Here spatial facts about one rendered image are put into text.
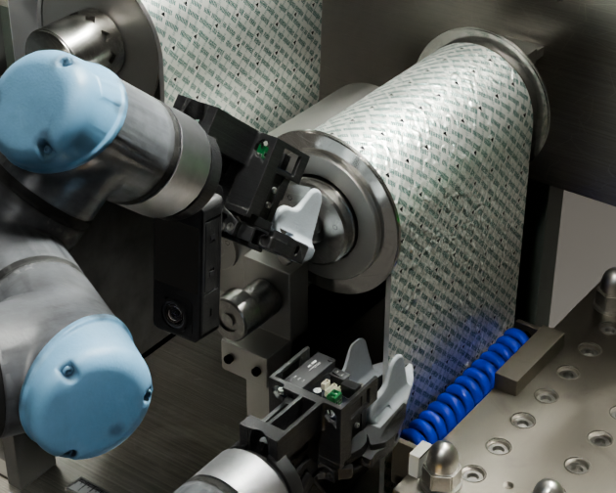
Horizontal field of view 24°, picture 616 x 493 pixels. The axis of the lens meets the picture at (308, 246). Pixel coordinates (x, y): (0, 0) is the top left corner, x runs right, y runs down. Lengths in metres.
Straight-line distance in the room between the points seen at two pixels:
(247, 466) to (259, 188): 0.21
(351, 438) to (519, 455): 0.20
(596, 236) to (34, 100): 2.80
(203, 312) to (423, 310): 0.28
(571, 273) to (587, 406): 2.09
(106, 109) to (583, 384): 0.65
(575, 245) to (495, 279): 2.18
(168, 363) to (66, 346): 0.82
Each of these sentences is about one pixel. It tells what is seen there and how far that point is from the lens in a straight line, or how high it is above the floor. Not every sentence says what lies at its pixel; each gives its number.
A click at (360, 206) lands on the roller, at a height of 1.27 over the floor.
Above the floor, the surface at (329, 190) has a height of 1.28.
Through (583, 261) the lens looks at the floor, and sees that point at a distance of 3.48.
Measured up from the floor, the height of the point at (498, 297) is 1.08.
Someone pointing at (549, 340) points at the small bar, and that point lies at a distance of 1.39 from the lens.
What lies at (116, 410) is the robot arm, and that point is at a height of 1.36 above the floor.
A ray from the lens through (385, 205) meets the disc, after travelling 1.13.
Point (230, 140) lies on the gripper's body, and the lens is 1.01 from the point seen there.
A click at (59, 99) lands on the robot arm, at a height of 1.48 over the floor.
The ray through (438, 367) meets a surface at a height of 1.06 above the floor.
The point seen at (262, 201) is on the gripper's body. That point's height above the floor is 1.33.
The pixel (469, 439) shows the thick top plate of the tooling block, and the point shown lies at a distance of 1.29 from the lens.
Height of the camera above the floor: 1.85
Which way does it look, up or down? 32 degrees down
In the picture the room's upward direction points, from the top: straight up
